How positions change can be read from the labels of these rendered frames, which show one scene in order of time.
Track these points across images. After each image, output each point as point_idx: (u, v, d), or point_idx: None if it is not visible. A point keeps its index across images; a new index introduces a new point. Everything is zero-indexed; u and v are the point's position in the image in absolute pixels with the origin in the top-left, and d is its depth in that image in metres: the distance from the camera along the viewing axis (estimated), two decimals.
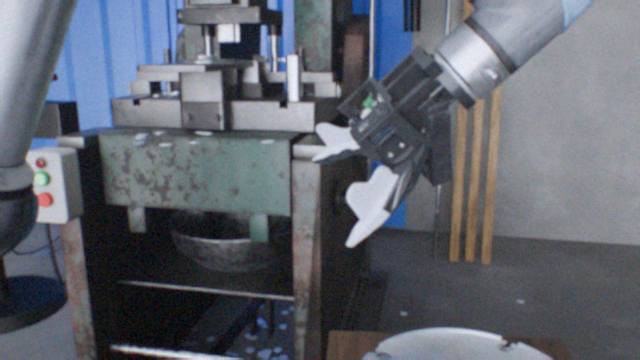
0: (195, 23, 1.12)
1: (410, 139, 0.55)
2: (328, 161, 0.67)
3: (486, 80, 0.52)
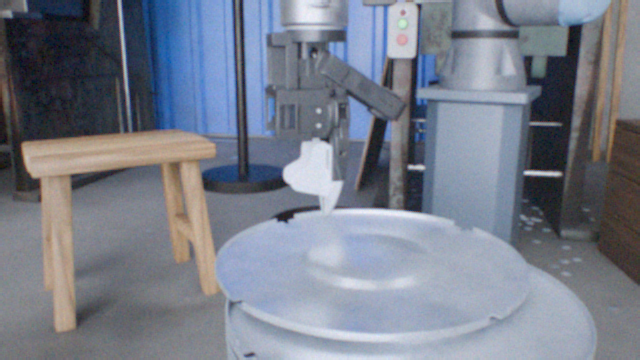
0: None
1: (317, 100, 0.56)
2: None
3: (324, 7, 0.53)
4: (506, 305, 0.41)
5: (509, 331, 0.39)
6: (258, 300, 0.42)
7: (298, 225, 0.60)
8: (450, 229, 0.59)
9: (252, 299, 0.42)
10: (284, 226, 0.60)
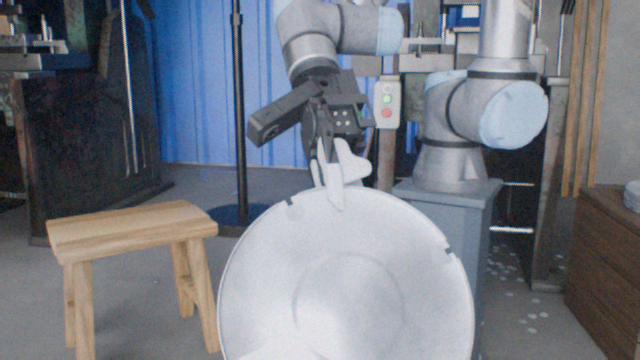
0: (454, 4, 1.68)
1: None
2: (332, 196, 0.63)
3: None
4: None
5: None
6: None
7: (299, 213, 0.62)
8: (438, 247, 0.63)
9: None
10: (285, 212, 0.62)
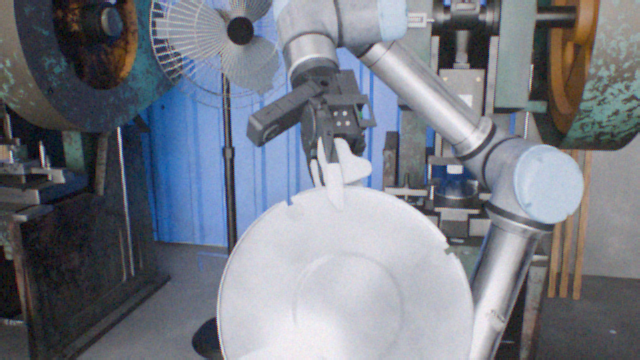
0: (438, 164, 1.74)
1: None
2: (332, 196, 0.63)
3: None
4: None
5: None
6: None
7: (299, 213, 0.62)
8: (438, 247, 0.63)
9: None
10: (285, 212, 0.62)
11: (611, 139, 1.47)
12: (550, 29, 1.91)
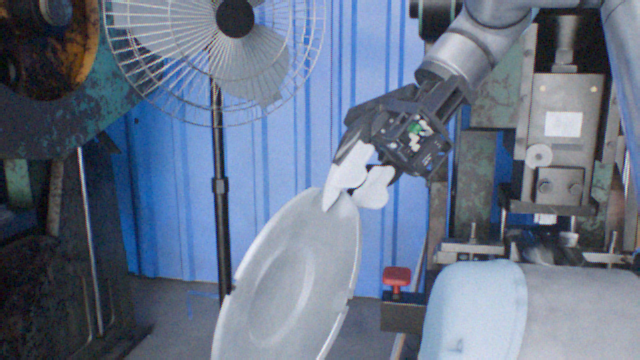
0: (524, 212, 1.19)
1: None
2: (334, 196, 0.62)
3: None
4: None
5: None
6: (235, 294, 0.73)
7: (317, 202, 0.66)
8: (345, 292, 0.52)
9: (236, 290, 0.73)
10: (314, 197, 0.68)
11: None
12: None
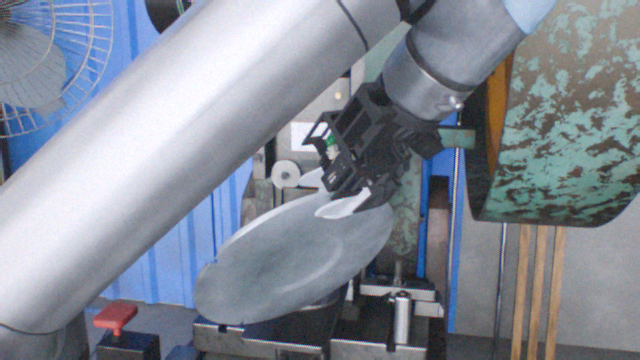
0: None
1: (385, 171, 0.51)
2: None
3: (449, 107, 0.44)
4: (231, 320, 0.74)
5: None
6: (353, 270, 0.80)
7: None
8: (225, 255, 0.60)
9: (356, 268, 0.80)
10: None
11: (572, 217, 0.75)
12: None
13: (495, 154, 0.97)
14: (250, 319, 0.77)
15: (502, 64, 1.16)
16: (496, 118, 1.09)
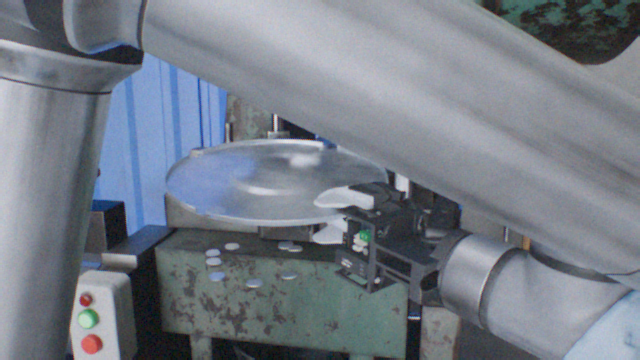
0: None
1: (392, 277, 0.53)
2: None
3: None
4: (188, 161, 0.74)
5: None
6: (319, 149, 0.80)
7: None
8: (218, 214, 0.58)
9: (323, 149, 0.80)
10: None
11: (605, 14, 0.63)
12: None
13: None
14: (206, 157, 0.76)
15: None
16: None
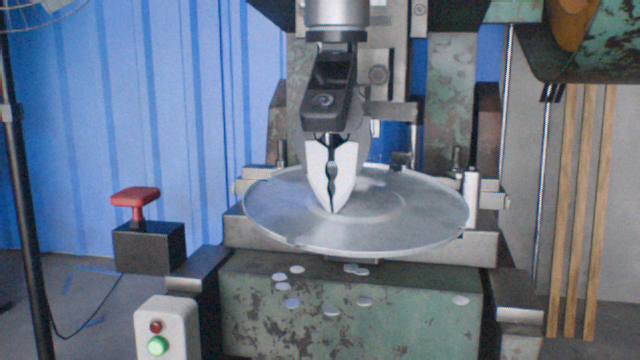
0: None
1: None
2: (333, 197, 0.63)
3: (306, 12, 0.60)
4: (259, 186, 0.73)
5: None
6: (386, 172, 0.79)
7: (446, 225, 0.63)
8: (309, 244, 0.57)
9: (390, 172, 0.79)
10: (456, 223, 0.63)
11: None
12: None
13: None
14: (275, 180, 0.75)
15: None
16: None
